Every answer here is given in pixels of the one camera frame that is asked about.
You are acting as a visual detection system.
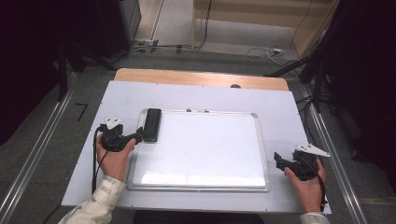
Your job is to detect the person's dark clothing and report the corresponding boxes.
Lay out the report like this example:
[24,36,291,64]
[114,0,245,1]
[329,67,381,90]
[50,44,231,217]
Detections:
[134,210,265,224]

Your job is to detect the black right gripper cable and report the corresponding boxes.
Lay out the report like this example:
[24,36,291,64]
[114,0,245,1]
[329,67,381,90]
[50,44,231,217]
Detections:
[306,158,329,213]

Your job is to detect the aluminium floor rail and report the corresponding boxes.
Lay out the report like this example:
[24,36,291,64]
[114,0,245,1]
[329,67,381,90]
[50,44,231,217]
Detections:
[306,92,370,224]
[0,73,78,224]

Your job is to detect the black metal stand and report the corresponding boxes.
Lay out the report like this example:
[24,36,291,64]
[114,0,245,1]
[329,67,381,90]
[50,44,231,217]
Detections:
[57,43,70,103]
[263,46,332,114]

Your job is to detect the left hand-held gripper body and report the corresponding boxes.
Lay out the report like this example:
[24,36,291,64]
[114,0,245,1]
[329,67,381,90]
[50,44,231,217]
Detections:
[99,117,129,153]

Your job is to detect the grey power strip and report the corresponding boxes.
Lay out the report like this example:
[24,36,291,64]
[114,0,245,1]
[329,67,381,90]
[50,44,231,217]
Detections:
[133,38,160,54]

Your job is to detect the person's right hand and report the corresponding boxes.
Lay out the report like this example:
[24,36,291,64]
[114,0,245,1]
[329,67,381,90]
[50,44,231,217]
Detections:
[283,158,327,215]

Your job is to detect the black cabinet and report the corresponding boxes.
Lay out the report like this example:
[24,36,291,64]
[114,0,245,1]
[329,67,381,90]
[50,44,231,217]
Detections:
[92,0,143,60]

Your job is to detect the person's left hand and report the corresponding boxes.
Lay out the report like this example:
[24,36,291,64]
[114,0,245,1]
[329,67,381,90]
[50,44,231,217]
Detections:
[96,133,137,183]

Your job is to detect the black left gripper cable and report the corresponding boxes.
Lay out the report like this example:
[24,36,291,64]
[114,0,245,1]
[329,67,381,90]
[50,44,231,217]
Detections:
[92,124,110,194]

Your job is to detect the white floor cable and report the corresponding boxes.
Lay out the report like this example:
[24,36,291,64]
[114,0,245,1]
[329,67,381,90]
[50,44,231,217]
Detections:
[246,44,292,61]

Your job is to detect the black whiteboard eraser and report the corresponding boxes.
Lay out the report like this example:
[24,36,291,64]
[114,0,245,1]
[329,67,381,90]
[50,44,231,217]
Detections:
[143,107,163,143]

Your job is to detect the white base board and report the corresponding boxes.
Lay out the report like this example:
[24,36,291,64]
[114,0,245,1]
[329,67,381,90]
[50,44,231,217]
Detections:
[61,79,332,215]

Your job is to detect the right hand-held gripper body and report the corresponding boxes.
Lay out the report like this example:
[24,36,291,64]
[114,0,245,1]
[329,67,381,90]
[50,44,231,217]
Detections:
[283,144,332,182]

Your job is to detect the black floor cable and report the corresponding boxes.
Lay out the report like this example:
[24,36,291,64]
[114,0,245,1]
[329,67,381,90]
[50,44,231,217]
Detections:
[124,0,213,56]

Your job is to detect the metal framed whiteboard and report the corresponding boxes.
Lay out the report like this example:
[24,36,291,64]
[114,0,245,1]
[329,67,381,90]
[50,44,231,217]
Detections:
[126,108,271,192]

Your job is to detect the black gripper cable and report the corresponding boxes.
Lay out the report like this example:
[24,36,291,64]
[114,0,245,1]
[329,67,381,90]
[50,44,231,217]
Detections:
[306,158,329,213]
[92,124,110,194]

